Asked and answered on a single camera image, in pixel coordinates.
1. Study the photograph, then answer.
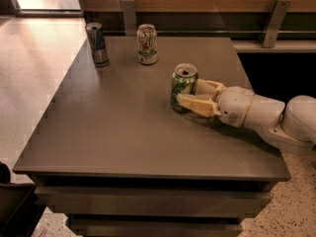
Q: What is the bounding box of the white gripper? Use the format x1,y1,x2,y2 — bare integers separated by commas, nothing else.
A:
177,79,255,127

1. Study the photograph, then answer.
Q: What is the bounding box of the green soda can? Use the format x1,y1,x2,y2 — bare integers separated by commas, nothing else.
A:
171,63,198,113

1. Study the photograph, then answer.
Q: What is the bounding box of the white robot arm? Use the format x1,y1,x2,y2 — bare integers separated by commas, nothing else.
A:
177,79,316,153

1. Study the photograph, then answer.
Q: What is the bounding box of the white soda can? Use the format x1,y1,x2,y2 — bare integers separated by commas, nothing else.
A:
137,24,158,65

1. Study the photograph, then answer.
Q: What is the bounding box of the blue silver energy drink can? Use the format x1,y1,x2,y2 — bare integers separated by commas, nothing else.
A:
85,23,109,67

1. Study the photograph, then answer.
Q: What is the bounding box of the grey drawer cabinet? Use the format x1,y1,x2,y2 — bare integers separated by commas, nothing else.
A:
14,37,290,237

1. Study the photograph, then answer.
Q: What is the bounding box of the dark object at bottom left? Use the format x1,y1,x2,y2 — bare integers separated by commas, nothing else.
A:
0,163,45,237

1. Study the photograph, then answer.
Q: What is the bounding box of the left metal wall bracket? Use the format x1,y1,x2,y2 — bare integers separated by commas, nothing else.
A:
120,0,137,37

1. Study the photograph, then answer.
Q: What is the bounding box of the metal wall bracket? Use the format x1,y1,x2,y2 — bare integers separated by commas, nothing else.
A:
261,0,291,48
120,0,137,37

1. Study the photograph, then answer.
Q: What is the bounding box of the right metal wall bracket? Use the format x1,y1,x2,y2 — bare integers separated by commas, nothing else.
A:
261,0,291,48

